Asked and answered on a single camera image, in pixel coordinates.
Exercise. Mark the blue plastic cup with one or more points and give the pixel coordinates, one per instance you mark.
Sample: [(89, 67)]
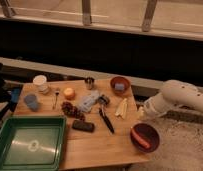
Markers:
[(32, 102)]

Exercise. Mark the orange round fruit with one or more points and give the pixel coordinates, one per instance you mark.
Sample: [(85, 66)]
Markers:
[(69, 93)]

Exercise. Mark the white plastic cup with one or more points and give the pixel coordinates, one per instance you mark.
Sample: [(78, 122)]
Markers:
[(40, 81)]

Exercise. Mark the green plastic tray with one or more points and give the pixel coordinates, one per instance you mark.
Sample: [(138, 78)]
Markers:
[(31, 143)]

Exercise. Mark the small metal cup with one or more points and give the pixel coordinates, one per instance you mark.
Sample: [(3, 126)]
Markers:
[(89, 81)]

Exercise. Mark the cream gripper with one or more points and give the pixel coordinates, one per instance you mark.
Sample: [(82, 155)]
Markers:
[(140, 112)]

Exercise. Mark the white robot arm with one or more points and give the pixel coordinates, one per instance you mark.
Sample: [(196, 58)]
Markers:
[(172, 94)]

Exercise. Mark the wooden table board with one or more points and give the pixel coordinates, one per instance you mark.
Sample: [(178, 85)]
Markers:
[(88, 150)]

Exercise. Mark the dark brown rectangular block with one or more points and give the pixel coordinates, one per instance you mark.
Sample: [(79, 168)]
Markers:
[(83, 126)]

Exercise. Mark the red brown bowl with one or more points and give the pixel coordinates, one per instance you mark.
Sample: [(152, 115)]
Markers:
[(119, 79)]

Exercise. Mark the bunch of dark grapes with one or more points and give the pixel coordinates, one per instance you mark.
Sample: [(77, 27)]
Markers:
[(72, 111)]

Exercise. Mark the blue sponge block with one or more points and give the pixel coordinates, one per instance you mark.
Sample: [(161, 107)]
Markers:
[(119, 87)]

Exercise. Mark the dark purple bowl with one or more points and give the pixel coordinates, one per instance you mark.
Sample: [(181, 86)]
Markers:
[(148, 133)]

